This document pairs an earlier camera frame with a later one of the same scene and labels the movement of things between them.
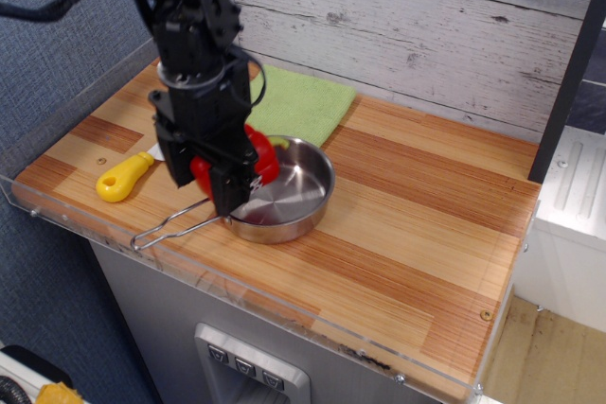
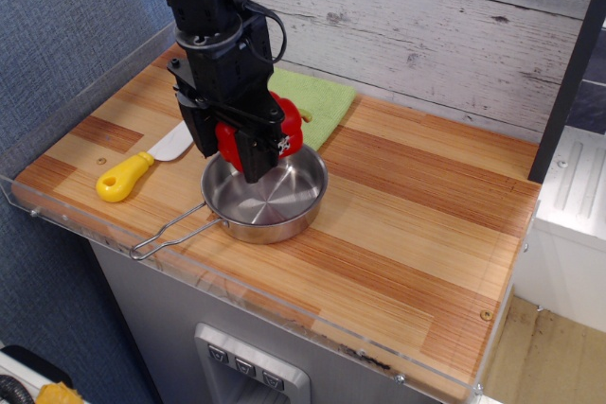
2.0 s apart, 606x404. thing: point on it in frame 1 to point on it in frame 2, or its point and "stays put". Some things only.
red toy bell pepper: x=266 y=168 to x=226 y=133
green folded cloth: x=297 y=106 stays put
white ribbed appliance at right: x=561 y=265 stays put
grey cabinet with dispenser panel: x=204 y=346 stays put
